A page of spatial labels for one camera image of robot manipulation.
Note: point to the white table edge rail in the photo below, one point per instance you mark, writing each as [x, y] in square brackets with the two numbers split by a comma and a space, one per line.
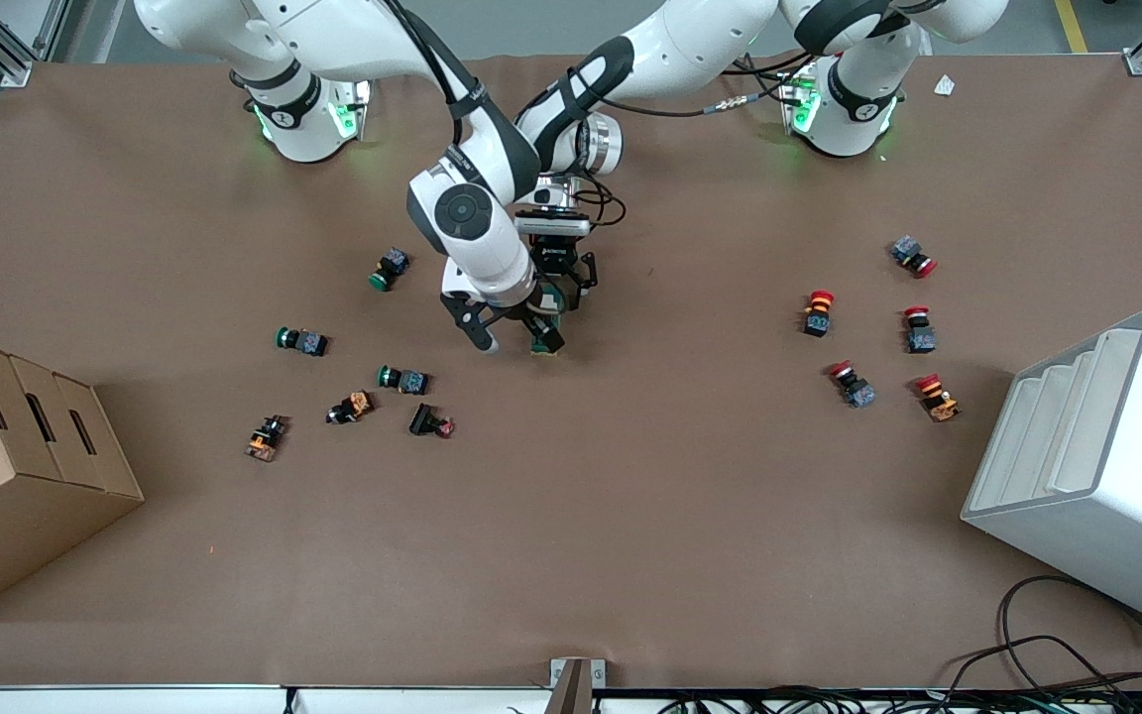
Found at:
[135, 700]

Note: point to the red push button grey block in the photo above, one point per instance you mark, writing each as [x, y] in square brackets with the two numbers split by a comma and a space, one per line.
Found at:
[920, 335]
[855, 387]
[910, 254]

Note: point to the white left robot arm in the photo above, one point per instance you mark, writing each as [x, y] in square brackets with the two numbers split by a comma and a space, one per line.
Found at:
[690, 40]

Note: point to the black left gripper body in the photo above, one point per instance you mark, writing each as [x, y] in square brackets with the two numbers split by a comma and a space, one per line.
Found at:
[555, 253]

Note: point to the green push button switch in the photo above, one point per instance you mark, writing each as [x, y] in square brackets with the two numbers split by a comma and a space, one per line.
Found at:
[305, 342]
[390, 269]
[406, 380]

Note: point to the white compartment organizer box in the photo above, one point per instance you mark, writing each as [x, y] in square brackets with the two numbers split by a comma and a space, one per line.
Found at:
[1106, 476]

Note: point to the white paper scrap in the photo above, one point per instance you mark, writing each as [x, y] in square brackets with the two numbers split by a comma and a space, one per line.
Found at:
[945, 85]

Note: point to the brown paper table cover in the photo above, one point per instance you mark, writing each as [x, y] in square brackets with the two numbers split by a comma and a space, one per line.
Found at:
[630, 516]

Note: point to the red mushroom button orange block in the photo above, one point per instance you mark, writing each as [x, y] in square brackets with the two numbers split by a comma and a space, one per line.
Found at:
[938, 400]

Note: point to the red push button black block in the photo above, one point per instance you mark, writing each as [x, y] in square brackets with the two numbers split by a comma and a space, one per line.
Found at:
[427, 420]

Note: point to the brown cardboard box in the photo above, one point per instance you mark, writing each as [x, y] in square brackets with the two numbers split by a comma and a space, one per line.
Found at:
[16, 476]

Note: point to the green load switch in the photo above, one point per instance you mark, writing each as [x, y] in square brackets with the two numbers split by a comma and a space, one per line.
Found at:
[552, 296]

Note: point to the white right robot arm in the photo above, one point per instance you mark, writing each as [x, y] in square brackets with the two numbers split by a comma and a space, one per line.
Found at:
[472, 213]

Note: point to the grey metal bracket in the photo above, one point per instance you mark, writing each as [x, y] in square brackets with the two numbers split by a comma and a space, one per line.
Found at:
[576, 684]

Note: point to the black push button orange block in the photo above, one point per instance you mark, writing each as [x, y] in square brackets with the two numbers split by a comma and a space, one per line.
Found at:
[353, 407]
[265, 439]

